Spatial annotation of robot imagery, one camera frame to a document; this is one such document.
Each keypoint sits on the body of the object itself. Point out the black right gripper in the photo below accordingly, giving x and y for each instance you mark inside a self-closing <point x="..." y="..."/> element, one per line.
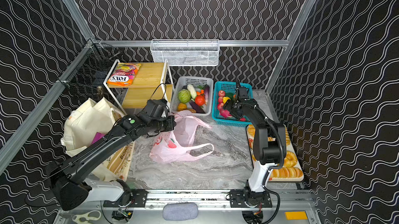
<point x="230" y="107"/>

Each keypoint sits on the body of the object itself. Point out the grey white plastic basket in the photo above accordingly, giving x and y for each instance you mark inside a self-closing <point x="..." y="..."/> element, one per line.
<point x="203" y="86"/>

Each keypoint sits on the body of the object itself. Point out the magenta Lot 100 candy bag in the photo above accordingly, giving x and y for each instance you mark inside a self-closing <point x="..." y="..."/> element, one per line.
<point x="97" y="137"/>

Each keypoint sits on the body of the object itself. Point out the grey foam pad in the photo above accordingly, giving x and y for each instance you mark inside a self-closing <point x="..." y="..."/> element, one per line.
<point x="180" y="211"/>

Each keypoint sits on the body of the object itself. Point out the purple eggplant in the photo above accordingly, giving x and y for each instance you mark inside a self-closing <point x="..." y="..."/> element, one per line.
<point x="196" y="107"/>

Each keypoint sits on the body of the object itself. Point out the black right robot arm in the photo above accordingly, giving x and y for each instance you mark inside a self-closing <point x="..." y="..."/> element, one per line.
<point x="269" y="144"/>

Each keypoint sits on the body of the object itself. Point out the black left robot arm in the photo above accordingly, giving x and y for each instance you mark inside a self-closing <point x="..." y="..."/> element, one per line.
<point x="68" y="179"/>

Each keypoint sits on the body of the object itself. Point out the white radish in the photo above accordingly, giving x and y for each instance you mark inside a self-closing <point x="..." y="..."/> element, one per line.
<point x="192" y="91"/>

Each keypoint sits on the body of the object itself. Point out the red apple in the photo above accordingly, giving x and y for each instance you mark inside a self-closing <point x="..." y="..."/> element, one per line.
<point x="221" y="93"/>

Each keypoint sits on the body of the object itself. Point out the teal plastic basket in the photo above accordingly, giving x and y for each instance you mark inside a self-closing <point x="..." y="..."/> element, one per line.
<point x="219" y="115"/>

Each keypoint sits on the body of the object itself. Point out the white handled scissors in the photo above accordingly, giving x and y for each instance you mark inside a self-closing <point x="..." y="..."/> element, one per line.
<point x="87" y="218"/>

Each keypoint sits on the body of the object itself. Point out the green cabbage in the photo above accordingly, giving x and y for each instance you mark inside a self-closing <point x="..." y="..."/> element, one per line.
<point x="184" y="96"/>

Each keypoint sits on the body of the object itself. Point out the yellow lemon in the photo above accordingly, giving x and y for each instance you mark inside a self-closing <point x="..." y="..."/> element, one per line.
<point x="225" y="99"/>

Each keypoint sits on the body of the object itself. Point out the red tomato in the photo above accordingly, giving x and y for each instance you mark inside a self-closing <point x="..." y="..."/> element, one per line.
<point x="200" y="100"/>

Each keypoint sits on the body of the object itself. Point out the pink plastic bag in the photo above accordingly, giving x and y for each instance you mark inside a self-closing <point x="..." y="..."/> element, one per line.
<point x="176" y="145"/>

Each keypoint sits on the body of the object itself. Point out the orange Fox's candy bag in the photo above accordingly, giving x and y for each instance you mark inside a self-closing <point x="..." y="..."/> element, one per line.
<point x="124" y="74"/>

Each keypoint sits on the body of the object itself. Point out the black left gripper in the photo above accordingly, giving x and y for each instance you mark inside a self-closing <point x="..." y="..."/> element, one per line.
<point x="170" y="122"/>

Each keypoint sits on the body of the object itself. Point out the aluminium linear rail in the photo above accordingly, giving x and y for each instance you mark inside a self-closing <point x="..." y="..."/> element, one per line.
<point x="204" y="199"/>

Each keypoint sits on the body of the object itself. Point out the cream canvas tote bag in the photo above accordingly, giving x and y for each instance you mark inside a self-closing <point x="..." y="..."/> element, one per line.
<point x="82" y="125"/>

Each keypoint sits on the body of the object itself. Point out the white wire mesh wall basket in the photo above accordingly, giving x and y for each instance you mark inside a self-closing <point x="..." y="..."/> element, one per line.
<point x="185" y="52"/>

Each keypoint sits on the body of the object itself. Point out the yellow pumpkin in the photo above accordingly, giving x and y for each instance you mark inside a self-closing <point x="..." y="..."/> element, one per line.
<point x="182" y="107"/>

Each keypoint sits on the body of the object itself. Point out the tray of breads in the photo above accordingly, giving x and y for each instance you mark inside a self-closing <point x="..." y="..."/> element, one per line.
<point x="291" y="170"/>

